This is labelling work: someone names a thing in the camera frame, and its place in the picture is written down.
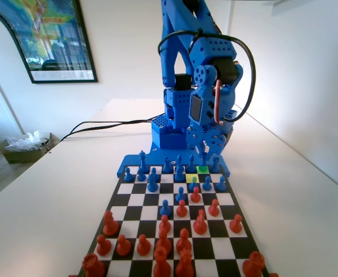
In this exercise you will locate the group of blue chess pieces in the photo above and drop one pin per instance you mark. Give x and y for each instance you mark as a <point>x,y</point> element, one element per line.
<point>154,158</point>

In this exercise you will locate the blue SO-100 robot arm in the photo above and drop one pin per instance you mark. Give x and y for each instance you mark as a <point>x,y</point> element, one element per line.
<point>167,57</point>

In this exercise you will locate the black framed map poster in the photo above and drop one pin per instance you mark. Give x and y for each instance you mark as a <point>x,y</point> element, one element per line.
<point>56,43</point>

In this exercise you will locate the blue chess knight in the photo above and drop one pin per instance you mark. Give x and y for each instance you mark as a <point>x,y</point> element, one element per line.
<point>179,176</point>
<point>152,187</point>

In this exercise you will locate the blue geared gripper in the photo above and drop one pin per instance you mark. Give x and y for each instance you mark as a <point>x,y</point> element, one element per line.
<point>204,138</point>

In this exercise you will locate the black and white chessboard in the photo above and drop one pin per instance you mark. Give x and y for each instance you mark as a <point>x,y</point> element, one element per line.
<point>137,199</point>

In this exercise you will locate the blue chess bishop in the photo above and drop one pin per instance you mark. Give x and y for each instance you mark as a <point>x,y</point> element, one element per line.
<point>204,164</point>
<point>190,166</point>

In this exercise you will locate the red chess pawn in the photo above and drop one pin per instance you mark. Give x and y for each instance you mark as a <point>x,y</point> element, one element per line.
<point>214,210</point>
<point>143,248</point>
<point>195,196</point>
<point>103,248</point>
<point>165,225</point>
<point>181,211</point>
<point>236,226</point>
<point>123,248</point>

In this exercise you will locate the brown cardboard box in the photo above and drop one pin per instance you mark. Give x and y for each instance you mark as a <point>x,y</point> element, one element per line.
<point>22,157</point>

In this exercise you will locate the blue chess rook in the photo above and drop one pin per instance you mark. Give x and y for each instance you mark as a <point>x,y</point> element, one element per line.
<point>166,167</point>
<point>214,166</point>

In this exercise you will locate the blue chess queen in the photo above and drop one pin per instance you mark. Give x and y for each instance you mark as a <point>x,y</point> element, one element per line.
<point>142,158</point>

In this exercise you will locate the blue chess pawn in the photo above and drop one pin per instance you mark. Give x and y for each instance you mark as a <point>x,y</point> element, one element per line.
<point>181,196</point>
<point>165,211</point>
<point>221,186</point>
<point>206,185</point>
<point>128,176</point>
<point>154,171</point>
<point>193,186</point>

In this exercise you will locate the red chess rook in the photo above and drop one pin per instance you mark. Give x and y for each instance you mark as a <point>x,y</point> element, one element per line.
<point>254,265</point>
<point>93,267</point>

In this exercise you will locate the clear crumpled plastic wrap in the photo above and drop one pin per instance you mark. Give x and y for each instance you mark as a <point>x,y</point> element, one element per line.
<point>27,141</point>

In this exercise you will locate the white door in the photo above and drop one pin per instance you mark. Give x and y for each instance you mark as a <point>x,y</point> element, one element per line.
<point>226,14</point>

